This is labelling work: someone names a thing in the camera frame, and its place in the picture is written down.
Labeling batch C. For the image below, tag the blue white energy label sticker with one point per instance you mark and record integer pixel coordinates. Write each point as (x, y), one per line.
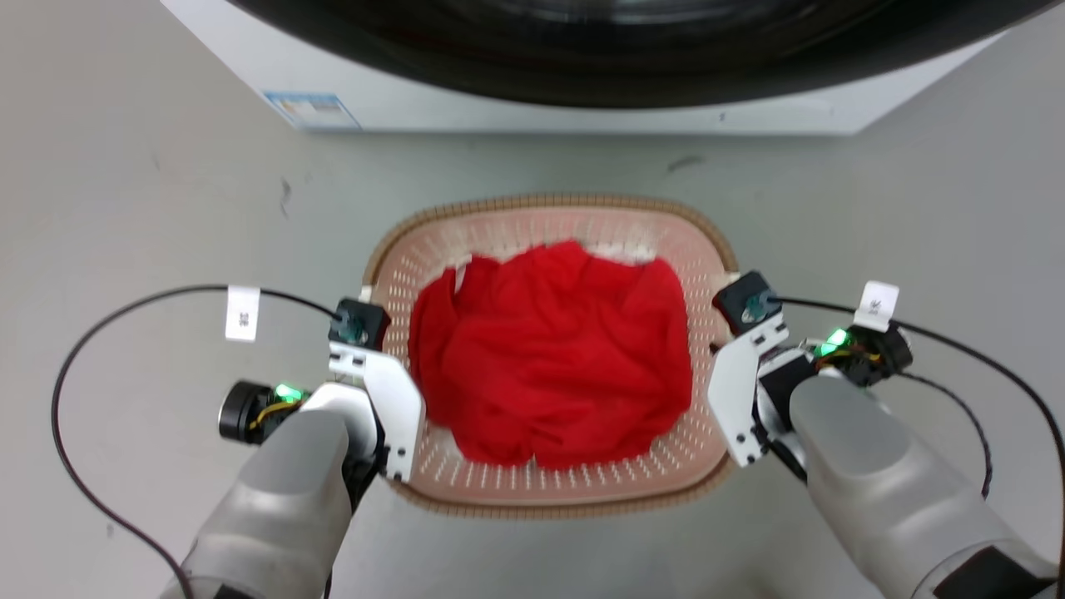
(312, 110)

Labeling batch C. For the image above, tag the red garment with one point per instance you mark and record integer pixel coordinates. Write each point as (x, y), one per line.
(553, 358)

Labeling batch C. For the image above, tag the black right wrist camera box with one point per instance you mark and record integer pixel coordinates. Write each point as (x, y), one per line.
(749, 304)

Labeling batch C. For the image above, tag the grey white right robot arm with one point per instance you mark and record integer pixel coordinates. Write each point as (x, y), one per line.
(882, 474)

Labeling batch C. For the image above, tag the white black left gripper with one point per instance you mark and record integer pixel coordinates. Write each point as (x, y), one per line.
(391, 399)

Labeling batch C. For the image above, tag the black round washing machine door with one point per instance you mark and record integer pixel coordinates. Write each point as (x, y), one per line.
(632, 58)

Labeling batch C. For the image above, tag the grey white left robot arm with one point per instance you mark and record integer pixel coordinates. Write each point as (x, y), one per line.
(274, 507)

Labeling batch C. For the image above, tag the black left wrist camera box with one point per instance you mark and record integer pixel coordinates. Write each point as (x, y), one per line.
(359, 323)

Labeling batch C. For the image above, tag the beige perforated laundry basket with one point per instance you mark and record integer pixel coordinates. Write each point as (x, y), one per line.
(574, 220)

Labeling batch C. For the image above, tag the white washing machine body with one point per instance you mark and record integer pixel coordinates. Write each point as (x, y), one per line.
(582, 116)

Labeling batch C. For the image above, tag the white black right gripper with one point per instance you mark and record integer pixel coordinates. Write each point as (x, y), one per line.
(736, 391)

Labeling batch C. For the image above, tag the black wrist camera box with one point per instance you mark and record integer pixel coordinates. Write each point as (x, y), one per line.
(749, 304)
(359, 323)

